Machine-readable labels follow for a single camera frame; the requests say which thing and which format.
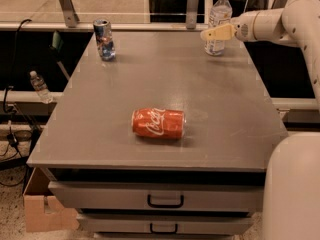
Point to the top drawer with handle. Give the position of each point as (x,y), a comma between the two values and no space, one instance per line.
(155,196)

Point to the small water bottle on floor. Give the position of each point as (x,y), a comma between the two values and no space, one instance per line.
(40,86)

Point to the clear plastic water bottle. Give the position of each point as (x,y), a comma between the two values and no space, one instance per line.
(220,13)

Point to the middle metal bracket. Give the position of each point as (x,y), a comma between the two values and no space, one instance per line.
(191,14)

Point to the blue Red Bull can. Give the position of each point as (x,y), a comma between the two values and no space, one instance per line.
(104,39)

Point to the green handled tool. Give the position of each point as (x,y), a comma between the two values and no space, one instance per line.
(55,49)

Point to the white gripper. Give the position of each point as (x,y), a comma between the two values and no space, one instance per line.
(242,28)

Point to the cardboard box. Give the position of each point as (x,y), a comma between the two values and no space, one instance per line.
(43,211)

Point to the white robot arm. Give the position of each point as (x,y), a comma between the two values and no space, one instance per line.
(291,202)

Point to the drawer with handle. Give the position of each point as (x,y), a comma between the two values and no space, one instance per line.
(155,196)
(163,224)

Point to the left metal bracket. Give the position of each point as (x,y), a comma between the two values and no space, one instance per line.
(70,16)

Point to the grey drawer cabinet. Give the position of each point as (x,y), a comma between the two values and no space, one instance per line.
(164,142)

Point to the red Coca-Cola can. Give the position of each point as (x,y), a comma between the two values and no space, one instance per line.
(158,123)

